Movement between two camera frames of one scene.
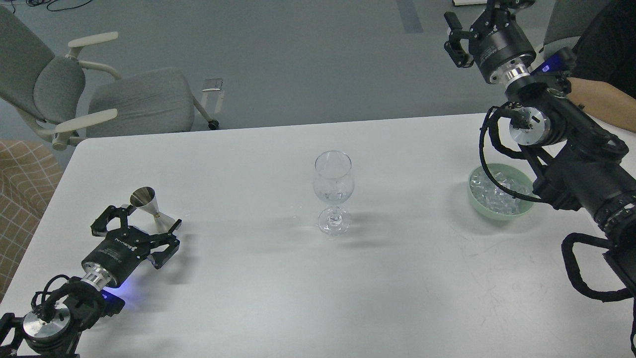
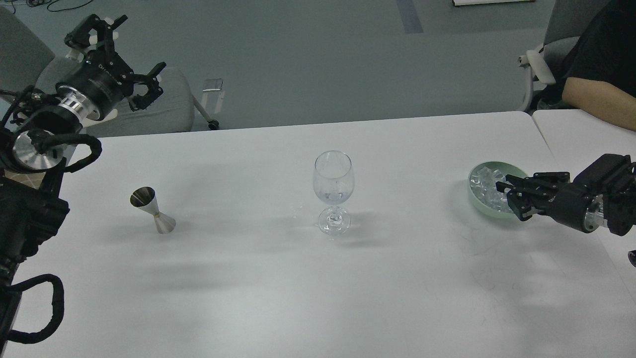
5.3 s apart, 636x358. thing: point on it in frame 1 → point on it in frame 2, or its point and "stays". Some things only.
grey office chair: (50, 91) stays
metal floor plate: (211, 84) stays
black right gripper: (495, 39) → (569, 203)
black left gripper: (121, 252) → (106, 77)
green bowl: (492, 201) stays
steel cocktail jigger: (145, 198) stays
